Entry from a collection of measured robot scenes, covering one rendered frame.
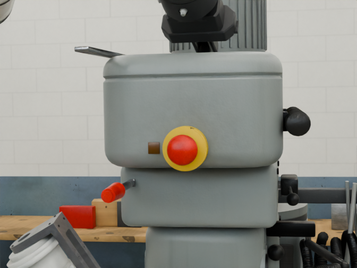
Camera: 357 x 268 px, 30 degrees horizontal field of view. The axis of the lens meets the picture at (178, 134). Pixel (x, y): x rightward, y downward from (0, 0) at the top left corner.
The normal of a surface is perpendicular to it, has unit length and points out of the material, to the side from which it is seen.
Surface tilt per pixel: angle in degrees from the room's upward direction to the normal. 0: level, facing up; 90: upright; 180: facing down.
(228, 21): 60
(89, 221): 90
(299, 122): 90
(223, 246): 90
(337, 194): 90
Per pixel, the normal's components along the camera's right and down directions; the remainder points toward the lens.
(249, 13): 0.63, 0.03
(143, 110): -0.15, 0.05
